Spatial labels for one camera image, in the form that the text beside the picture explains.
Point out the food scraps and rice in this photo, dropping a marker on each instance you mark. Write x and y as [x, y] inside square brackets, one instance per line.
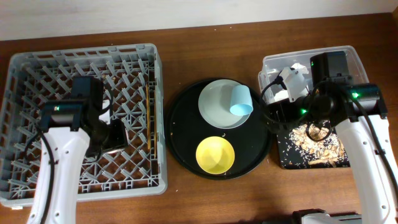
[320, 149]

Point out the clear plastic waste bin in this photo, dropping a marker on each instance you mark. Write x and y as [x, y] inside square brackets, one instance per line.
[272, 65]

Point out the blue plastic cup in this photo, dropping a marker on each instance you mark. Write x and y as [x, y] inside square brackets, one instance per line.
[241, 101]

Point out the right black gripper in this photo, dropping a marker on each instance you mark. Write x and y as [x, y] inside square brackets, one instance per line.
[280, 113]

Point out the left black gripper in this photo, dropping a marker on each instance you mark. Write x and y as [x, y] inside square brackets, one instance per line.
[117, 137]

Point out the black rectangular tray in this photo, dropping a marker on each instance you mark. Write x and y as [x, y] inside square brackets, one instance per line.
[289, 152]

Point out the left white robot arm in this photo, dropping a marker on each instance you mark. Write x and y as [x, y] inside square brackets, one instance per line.
[69, 130]

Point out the grey round plate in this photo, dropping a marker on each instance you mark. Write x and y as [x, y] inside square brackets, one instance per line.
[214, 104]

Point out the yellow plastic bowl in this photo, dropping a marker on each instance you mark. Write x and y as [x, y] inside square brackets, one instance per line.
[215, 155]

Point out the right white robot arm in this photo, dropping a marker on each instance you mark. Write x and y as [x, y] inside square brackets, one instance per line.
[325, 112]

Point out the grey plastic dishwasher rack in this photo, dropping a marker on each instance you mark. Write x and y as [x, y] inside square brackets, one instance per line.
[33, 78]

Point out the white paper napkin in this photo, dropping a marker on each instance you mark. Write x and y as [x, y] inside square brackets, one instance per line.
[283, 95]

